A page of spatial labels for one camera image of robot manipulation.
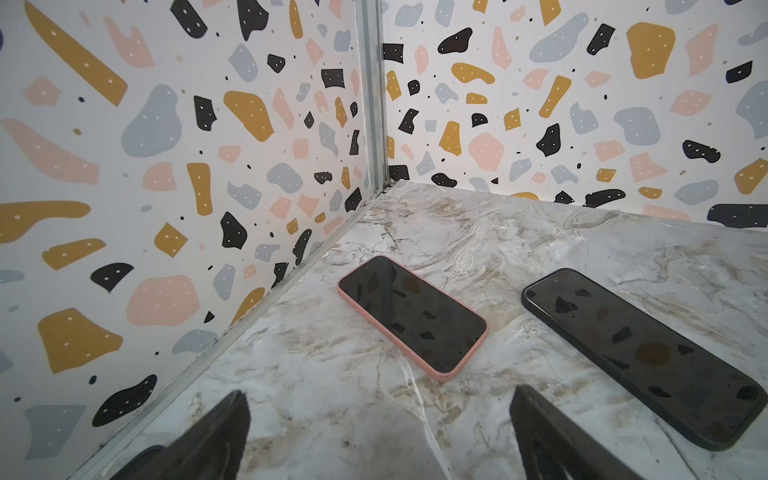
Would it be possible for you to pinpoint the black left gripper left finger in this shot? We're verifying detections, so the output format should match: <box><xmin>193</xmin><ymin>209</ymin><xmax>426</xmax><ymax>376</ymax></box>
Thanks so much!
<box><xmin>113</xmin><ymin>390</ymin><xmax>251</xmax><ymax>480</ymax></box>

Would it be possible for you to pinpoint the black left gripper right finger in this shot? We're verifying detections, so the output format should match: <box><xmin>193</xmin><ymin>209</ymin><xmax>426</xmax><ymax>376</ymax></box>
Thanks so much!
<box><xmin>509</xmin><ymin>384</ymin><xmax>639</xmax><ymax>479</ymax></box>

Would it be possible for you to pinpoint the phone in pink case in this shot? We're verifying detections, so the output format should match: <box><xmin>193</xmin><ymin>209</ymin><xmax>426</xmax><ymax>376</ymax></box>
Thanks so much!
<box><xmin>337</xmin><ymin>255</ymin><xmax>489</xmax><ymax>382</ymax></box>

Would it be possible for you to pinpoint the phone in black case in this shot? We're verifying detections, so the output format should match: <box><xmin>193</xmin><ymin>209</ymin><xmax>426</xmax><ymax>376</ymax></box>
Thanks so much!
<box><xmin>521</xmin><ymin>268</ymin><xmax>767</xmax><ymax>451</ymax></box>

